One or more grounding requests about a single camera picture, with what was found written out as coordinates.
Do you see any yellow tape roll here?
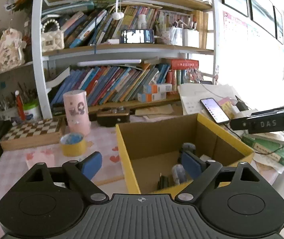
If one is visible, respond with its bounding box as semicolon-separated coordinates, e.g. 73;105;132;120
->
60;132;87;157

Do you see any pink checkered tablecloth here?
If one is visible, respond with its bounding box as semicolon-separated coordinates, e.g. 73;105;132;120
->
0;119;284;239

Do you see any yellow cardboard box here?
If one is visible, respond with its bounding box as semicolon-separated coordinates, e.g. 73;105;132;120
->
116;114;253;196

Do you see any dark brown small box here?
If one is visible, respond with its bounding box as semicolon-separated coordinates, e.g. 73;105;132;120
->
96;106;130;127

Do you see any black smartphone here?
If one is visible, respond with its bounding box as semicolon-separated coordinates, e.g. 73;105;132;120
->
200;98;230;124

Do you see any pink cylindrical container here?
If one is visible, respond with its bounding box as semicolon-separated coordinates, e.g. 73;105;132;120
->
63;90;90;136

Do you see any wooden chess board box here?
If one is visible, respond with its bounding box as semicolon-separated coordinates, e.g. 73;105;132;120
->
0;118;66;151

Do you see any white green-lid jar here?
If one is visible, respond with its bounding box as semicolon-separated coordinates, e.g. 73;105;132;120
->
23;100;42;122

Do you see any red white marker pen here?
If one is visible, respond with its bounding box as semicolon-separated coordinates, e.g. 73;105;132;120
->
15;90;26;121

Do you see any orange white small box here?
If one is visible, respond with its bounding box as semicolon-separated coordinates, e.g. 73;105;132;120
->
143;83;172;94

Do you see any red book box set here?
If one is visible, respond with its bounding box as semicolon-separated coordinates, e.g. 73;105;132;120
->
167;59;199;70

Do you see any white pen holder cup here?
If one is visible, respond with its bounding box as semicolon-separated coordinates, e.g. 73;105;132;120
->
182;29;199;48

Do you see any white quilted pearl handbag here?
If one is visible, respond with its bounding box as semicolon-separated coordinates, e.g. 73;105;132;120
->
41;19;64;53

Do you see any floral decorative bag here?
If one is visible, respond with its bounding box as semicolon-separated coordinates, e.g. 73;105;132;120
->
0;28;26;72

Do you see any blue rectangular tin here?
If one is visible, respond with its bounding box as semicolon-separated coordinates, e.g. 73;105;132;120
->
120;29;154;44

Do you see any white bookshelf frame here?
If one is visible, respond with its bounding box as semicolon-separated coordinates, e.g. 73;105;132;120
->
32;0;216;119

